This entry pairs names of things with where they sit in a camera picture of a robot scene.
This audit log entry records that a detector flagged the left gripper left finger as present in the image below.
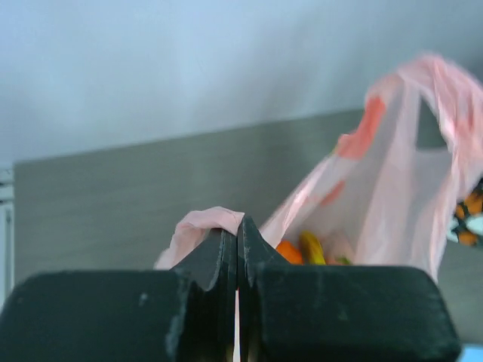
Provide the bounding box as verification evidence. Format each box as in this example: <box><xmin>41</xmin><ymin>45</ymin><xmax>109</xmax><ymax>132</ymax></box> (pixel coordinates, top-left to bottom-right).
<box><xmin>1</xmin><ymin>229</ymin><xmax>237</xmax><ymax>361</ymax></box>

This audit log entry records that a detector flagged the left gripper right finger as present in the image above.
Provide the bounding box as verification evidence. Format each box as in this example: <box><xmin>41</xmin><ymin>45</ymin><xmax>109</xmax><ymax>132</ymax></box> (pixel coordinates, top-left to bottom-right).
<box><xmin>237</xmin><ymin>216</ymin><xmax>462</xmax><ymax>361</ymax></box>

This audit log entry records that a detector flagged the red orange persimmon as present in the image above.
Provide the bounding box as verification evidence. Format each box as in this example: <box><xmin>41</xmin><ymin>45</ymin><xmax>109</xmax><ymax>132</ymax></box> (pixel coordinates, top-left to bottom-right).
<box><xmin>275</xmin><ymin>240</ymin><xmax>304</xmax><ymax>265</ymax></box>

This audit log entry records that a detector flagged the yellow banana bunch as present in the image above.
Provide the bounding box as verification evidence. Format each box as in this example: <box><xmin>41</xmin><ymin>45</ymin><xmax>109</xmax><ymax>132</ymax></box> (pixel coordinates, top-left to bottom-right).
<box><xmin>299</xmin><ymin>232</ymin><xmax>326</xmax><ymax>265</ymax></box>

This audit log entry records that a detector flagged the pink plastic bag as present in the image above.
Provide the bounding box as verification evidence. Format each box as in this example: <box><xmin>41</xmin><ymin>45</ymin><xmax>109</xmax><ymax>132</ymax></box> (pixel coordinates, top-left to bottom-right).
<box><xmin>152</xmin><ymin>54</ymin><xmax>483</xmax><ymax>284</ymax></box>

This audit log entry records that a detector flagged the yellow green mango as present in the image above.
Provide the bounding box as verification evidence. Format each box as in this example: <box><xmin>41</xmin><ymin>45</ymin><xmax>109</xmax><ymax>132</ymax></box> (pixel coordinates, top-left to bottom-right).
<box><xmin>325</xmin><ymin>256</ymin><xmax>352</xmax><ymax>265</ymax></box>

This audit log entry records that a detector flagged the patterned camouflage cloth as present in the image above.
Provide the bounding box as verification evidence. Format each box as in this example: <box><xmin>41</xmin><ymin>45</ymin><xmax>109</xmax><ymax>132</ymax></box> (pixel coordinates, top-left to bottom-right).
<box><xmin>447</xmin><ymin>179</ymin><xmax>482</xmax><ymax>247</ymax></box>

